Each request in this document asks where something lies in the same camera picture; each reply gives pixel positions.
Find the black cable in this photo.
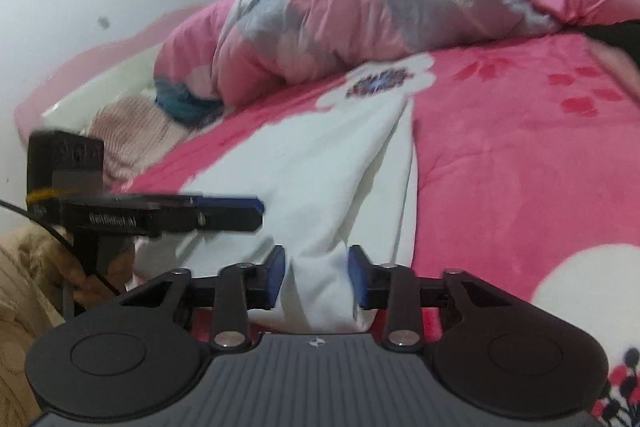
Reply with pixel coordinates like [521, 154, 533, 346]
[0, 199, 122, 297]

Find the person's left hand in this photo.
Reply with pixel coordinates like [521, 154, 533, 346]
[65, 252, 136, 308]

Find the pink floral bed blanket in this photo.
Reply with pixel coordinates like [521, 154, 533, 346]
[120, 34, 640, 427]

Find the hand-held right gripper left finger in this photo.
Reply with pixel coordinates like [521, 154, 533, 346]
[117, 245, 286, 352]

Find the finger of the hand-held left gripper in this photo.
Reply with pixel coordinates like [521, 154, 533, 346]
[112, 194, 265, 212]
[161, 208, 263, 235]

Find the black and pink cushion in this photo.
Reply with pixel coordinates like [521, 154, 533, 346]
[579, 19, 640, 104]

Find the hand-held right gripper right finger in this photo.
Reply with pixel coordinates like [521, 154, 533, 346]
[348, 244, 521, 352]

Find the white garment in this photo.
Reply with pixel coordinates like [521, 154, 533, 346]
[132, 98, 420, 335]

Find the pink cream bed headboard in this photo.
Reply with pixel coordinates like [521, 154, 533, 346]
[14, 4, 217, 146]

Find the pink grey floral quilt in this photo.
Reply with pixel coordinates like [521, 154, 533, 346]
[152, 0, 567, 128]

